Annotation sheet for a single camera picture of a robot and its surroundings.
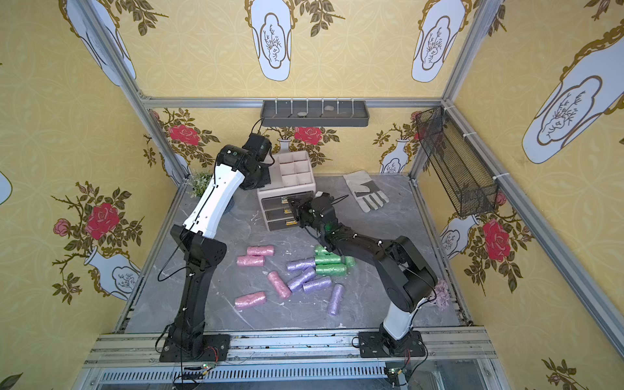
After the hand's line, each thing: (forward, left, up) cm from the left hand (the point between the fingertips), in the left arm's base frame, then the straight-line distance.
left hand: (267, 183), depth 88 cm
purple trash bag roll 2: (-29, -10, -21) cm, 37 cm away
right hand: (-9, -6, -1) cm, 11 cm away
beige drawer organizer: (+1, -9, +2) cm, 9 cm away
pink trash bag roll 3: (-31, -5, -20) cm, 37 cm away
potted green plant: (+4, +27, -4) cm, 28 cm away
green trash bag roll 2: (-18, -19, -20) cm, 33 cm away
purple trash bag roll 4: (-37, -23, -20) cm, 48 cm away
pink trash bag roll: (-17, +3, -20) cm, 26 cm away
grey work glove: (+14, -42, -22) cm, 50 cm away
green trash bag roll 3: (-22, -22, -20) cm, 37 cm away
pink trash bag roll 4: (-35, +5, -19) cm, 40 cm away
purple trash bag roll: (-23, -12, -19) cm, 32 cm away
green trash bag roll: (-22, -30, -20) cm, 42 cm away
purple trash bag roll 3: (-30, -19, -19) cm, 41 cm away
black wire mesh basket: (-7, -71, +2) cm, 72 cm away
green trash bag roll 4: (-25, -22, -19) cm, 39 cm away
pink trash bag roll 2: (-21, +7, -20) cm, 30 cm away
